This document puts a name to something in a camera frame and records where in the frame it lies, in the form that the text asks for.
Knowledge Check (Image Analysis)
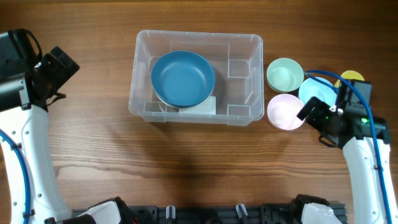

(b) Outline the pink small bowl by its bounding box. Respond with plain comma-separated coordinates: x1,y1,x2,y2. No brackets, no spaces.
267,94,304,131

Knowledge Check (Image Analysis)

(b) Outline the blue cable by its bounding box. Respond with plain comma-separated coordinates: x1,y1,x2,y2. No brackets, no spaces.
304,69,394,224
0,129,32,224

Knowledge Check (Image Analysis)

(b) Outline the light blue small bowl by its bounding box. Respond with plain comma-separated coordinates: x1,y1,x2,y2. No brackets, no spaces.
298,77,336,106

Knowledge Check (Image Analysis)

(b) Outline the yellow cup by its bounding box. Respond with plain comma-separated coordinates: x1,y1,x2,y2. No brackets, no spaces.
341,70,364,81

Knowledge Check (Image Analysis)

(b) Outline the cream large bowl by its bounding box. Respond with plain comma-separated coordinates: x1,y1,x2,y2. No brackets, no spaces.
154,93,215,110

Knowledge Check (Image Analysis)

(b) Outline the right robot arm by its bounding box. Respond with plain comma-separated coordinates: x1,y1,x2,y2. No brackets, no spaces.
297,80,397,223

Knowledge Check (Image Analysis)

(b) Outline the clear plastic storage container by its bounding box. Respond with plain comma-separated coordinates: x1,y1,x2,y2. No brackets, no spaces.
128,30,265,126

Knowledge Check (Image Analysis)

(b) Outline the mint green small bowl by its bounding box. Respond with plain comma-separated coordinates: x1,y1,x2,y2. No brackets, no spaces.
266,58,304,93

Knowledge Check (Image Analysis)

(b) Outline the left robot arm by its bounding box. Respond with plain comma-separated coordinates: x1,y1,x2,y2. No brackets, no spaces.
1,29,139,223

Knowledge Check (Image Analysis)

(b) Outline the dark blue bowl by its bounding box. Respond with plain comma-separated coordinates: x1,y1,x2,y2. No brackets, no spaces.
155,91,215,109
150,50,216,104

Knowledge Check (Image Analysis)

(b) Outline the right blue cable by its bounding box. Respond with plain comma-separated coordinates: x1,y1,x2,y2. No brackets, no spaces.
304,69,394,224

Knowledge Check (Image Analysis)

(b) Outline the left blue cable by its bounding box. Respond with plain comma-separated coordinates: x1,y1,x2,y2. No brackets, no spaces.
0,129,32,224

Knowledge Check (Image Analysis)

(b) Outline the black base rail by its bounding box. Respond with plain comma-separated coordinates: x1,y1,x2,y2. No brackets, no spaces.
130,203,290,224

